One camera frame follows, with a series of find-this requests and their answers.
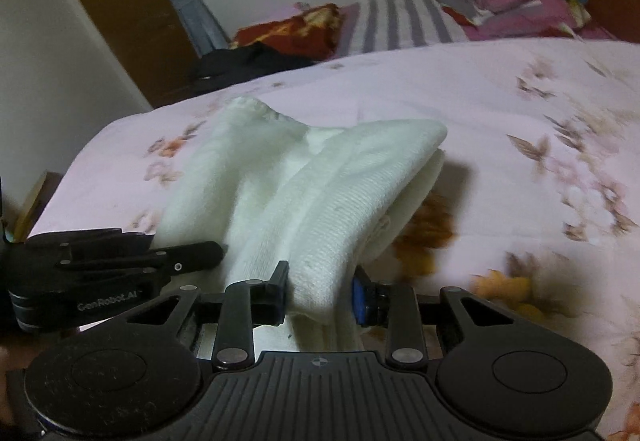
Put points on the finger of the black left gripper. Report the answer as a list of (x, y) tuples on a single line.
[(189, 258)]

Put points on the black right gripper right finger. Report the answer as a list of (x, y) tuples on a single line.
[(371, 302)]

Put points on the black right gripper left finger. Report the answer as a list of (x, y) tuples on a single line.
[(256, 302)]

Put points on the white knitted small garment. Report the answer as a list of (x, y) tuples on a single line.
[(268, 188)]

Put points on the person's left hand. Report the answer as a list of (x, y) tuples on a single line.
[(16, 356)]

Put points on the pink floral bed blanket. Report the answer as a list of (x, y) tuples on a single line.
[(536, 207)]

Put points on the black cloth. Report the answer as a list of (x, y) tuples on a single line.
[(222, 68)]

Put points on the brown wooden door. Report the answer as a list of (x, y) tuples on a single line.
[(150, 43)]

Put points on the red orange patterned cloth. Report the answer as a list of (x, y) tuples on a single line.
[(313, 34)]

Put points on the grey striped pillow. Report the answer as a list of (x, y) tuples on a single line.
[(387, 25)]

